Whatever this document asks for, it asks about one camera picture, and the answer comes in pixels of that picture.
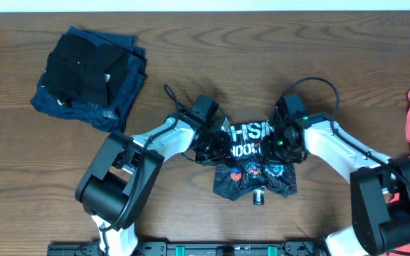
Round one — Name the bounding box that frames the black shirt with orange lines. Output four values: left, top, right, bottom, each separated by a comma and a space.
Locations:
213, 121, 298, 205

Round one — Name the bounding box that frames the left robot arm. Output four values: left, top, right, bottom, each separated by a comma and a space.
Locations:
75, 95, 229, 255

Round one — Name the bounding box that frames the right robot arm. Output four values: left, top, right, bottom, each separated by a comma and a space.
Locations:
269, 94, 410, 255

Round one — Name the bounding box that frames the folded navy blue garment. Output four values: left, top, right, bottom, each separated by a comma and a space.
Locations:
31, 26, 147, 132

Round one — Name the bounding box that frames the folded black garment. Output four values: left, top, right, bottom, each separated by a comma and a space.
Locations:
44, 34, 130, 107

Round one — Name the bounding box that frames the left black cable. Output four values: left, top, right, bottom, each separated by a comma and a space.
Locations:
98, 83, 191, 256

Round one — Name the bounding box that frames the black mounting rail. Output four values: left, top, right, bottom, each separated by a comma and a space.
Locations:
46, 240, 329, 256

